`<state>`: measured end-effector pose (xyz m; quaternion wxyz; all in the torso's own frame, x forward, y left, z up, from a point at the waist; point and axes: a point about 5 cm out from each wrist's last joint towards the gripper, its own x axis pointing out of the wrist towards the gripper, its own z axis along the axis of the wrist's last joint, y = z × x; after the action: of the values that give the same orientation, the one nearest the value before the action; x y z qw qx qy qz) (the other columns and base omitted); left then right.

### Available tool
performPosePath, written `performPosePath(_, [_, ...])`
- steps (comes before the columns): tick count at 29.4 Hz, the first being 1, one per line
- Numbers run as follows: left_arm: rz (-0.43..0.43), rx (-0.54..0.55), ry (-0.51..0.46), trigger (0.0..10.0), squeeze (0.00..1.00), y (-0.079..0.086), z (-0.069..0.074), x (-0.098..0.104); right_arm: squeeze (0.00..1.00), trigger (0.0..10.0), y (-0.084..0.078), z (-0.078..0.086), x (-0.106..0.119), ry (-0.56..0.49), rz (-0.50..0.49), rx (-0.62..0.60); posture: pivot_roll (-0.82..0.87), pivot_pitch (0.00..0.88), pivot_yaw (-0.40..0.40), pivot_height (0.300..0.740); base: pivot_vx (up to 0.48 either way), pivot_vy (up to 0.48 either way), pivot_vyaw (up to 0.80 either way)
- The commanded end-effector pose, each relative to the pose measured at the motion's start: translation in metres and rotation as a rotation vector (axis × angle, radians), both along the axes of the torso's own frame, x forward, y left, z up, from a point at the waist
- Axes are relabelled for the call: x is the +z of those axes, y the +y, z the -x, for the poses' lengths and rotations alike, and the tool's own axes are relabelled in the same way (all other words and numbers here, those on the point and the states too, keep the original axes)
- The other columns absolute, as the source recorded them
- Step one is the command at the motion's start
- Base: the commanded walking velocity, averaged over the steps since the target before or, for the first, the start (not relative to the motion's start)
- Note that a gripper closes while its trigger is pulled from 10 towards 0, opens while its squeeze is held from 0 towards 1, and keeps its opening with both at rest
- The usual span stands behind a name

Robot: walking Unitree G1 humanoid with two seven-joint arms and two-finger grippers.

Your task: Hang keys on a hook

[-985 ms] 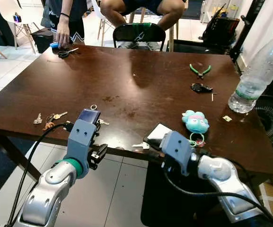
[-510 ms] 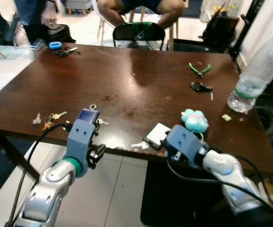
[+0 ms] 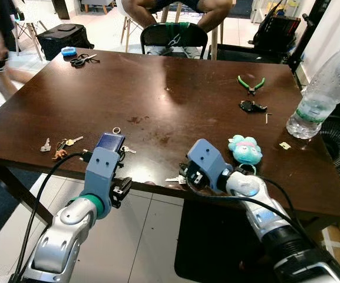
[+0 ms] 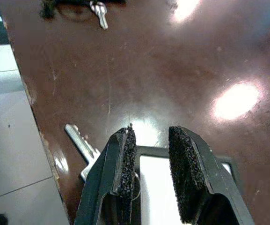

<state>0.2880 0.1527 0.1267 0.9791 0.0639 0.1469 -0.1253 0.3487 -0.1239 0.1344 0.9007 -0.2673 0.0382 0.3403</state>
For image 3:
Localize blue card holder keychain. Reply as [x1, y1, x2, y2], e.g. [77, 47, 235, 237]
[96, 127, 127, 156]

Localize teal plush keychain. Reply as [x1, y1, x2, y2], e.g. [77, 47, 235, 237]
[227, 134, 263, 177]

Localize small silver key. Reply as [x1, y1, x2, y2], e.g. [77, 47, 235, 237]
[165, 175, 185, 185]

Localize black floor mat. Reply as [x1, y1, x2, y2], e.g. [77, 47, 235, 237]
[174, 200, 276, 283]

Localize dark wooden table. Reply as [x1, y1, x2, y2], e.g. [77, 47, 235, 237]
[0, 48, 340, 222]

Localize black car key fob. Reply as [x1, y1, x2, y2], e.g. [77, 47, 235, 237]
[239, 100, 269, 114]

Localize black chair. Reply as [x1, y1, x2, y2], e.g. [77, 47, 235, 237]
[140, 22, 209, 60]

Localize clear plastic water bottle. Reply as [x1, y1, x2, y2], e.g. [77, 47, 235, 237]
[286, 32, 340, 140]

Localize black suitcase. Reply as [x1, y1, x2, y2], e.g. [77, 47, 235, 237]
[37, 24, 95, 61]

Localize seated person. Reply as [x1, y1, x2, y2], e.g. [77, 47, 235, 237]
[121, 0, 234, 60]

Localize black bag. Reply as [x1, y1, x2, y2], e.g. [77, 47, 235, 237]
[252, 6, 303, 54]

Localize black pole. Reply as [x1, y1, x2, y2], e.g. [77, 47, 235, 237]
[288, 0, 332, 71]

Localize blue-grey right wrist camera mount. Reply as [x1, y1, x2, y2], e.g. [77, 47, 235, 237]
[187, 139, 232, 192]

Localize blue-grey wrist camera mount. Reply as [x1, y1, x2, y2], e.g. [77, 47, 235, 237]
[84, 147, 123, 201]
[187, 139, 232, 192]

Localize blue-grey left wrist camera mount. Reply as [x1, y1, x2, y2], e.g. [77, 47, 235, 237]
[84, 147, 123, 201]

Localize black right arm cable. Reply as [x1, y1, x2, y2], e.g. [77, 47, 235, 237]
[181, 174, 312, 242]

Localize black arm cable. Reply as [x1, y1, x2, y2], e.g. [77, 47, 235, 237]
[181, 174, 312, 242]
[14, 151, 94, 283]

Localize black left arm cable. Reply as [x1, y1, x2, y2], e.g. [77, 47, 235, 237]
[14, 151, 94, 283]

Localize green handled pliers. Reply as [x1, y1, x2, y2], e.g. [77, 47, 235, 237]
[237, 75, 266, 95]

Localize black handled scissors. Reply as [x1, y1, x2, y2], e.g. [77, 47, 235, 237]
[70, 53, 100, 68]

